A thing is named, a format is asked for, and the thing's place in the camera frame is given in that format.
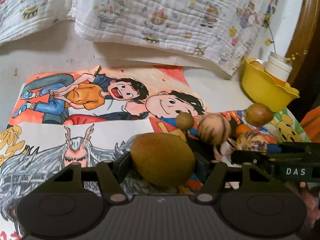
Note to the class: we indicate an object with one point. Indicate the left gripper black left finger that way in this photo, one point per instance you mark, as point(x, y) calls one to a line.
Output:
point(107, 174)

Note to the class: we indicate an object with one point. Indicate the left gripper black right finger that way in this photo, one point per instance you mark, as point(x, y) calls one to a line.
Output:
point(253, 180)

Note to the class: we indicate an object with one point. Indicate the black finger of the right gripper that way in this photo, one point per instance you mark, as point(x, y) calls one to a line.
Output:
point(294, 147)
point(269, 162)

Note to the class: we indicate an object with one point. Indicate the small orange fruit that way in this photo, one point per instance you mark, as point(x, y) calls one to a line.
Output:
point(242, 128)

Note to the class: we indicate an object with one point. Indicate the green-brown round pear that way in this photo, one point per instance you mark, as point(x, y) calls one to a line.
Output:
point(162, 159)

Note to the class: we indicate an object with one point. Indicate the winnie the pooh drawing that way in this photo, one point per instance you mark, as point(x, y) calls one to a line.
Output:
point(285, 128)

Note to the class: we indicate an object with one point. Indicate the striped pepino melon rear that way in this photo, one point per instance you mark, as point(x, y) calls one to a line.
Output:
point(214, 129)

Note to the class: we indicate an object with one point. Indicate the brown oval sapodilla fruit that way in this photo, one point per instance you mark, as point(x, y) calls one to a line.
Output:
point(258, 114)

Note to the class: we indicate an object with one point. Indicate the small brown round fruit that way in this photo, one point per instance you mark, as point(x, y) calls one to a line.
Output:
point(184, 121)

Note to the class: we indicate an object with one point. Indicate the colourful cartoon drawing mat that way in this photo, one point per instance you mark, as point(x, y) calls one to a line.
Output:
point(86, 117)

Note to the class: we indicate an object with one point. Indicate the yellow plastic bowl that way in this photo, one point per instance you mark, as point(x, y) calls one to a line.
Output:
point(262, 88)

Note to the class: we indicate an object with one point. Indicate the white plastic jar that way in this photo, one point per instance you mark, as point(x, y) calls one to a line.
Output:
point(277, 66)

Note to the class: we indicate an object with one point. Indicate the pale fruit in bowl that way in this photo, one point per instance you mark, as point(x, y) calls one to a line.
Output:
point(257, 65)

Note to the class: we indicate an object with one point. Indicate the white printed muslin cloth right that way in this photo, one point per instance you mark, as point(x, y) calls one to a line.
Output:
point(220, 31)

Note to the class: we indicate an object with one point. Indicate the white printed muslin cloth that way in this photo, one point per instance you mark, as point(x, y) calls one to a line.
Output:
point(20, 18)
point(220, 31)

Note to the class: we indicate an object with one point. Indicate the white printed muslin cloth left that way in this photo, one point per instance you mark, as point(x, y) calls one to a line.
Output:
point(20, 18)

